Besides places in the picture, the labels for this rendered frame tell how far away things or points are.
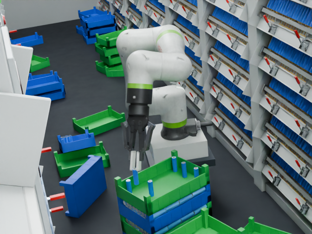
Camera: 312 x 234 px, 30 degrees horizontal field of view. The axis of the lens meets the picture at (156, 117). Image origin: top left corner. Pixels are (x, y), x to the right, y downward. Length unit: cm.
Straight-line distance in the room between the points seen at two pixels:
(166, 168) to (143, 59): 51
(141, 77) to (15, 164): 176
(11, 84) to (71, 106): 410
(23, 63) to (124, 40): 209
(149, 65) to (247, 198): 121
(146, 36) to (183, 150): 64
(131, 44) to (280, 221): 111
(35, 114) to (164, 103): 248
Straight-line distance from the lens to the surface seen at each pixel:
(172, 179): 229
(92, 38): 586
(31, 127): 30
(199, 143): 282
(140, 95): 206
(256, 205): 299
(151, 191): 219
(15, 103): 30
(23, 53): 39
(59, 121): 417
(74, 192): 297
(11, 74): 31
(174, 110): 279
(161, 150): 280
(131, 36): 248
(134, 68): 206
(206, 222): 213
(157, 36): 245
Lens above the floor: 165
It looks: 24 degrees down
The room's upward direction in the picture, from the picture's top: 7 degrees counter-clockwise
